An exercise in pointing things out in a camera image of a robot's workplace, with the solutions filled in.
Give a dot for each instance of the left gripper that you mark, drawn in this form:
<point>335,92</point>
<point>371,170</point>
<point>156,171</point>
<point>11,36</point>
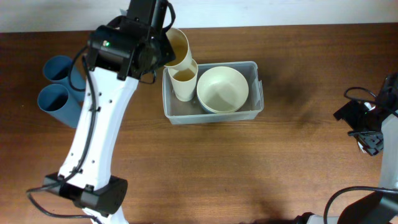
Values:
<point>168,51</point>

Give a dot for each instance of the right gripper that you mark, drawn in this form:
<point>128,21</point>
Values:
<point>372,144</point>

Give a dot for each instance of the white plastic spoon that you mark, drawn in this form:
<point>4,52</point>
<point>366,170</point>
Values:
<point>369,106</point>

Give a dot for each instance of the cream cup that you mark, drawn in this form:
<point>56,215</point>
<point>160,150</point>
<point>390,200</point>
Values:
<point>184,82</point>
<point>181,49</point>

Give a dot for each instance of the white plastic fork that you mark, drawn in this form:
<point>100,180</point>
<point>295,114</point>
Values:
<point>362,144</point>

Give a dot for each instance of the cream cup front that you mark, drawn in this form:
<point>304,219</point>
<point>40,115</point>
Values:
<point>184,82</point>

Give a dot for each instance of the cream bowl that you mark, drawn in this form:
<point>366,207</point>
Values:
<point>222,90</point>

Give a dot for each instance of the blue bowl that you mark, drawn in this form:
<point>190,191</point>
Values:
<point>200,106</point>

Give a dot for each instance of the blue cup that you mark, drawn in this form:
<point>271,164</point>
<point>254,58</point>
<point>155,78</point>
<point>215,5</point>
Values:
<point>56,70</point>
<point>56,100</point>

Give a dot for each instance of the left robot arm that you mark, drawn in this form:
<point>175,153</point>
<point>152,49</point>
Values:
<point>118,54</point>

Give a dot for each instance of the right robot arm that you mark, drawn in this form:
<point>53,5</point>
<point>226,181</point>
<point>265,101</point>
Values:
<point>380,206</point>

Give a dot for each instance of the clear plastic storage container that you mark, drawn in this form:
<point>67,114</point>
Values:
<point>179,112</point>

